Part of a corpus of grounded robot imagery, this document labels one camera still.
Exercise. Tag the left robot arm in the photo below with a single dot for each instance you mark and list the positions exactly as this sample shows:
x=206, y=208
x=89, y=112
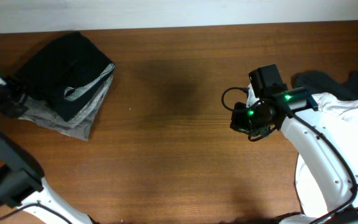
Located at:
x=23, y=185

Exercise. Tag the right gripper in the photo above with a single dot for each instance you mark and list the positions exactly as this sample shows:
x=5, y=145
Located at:
x=239, y=119

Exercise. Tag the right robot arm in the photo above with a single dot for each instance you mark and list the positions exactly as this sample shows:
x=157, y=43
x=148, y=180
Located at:
x=277, y=103

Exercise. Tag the dark garment pile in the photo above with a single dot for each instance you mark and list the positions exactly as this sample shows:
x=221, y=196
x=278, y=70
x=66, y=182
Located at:
x=320, y=82

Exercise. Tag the folded grey shorts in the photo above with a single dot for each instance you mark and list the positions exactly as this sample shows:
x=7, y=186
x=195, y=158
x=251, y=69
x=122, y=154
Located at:
x=79, y=126

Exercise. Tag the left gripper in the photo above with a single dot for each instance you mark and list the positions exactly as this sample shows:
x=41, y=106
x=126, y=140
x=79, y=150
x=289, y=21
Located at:
x=4, y=101

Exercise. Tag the black shorts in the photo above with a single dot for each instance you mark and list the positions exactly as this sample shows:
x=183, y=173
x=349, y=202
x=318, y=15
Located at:
x=66, y=73

